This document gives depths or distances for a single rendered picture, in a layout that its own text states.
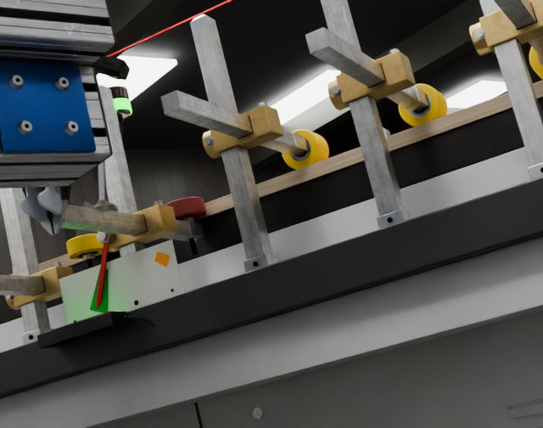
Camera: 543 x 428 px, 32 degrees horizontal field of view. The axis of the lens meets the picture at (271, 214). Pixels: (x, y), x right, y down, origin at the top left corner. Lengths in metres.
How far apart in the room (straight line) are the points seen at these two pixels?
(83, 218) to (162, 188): 8.16
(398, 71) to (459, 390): 0.57
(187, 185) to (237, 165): 8.27
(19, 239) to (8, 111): 1.08
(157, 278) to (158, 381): 0.19
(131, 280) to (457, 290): 0.60
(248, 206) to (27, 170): 0.79
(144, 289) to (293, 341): 0.30
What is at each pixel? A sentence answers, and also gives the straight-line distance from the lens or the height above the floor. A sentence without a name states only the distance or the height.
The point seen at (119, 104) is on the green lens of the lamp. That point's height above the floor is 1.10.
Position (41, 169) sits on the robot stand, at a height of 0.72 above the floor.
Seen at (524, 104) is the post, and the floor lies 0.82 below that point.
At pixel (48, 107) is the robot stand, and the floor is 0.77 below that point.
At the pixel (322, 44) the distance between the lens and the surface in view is 1.35.
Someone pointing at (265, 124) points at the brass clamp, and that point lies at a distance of 1.63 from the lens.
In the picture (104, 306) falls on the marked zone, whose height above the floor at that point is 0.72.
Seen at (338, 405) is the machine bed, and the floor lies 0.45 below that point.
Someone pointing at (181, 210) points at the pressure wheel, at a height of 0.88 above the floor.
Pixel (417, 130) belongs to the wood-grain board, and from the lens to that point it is 1.76.
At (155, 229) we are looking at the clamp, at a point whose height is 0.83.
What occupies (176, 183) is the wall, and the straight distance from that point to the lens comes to 9.86.
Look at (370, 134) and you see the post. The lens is 1.56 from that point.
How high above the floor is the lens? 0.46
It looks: 12 degrees up
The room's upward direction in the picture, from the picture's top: 14 degrees counter-clockwise
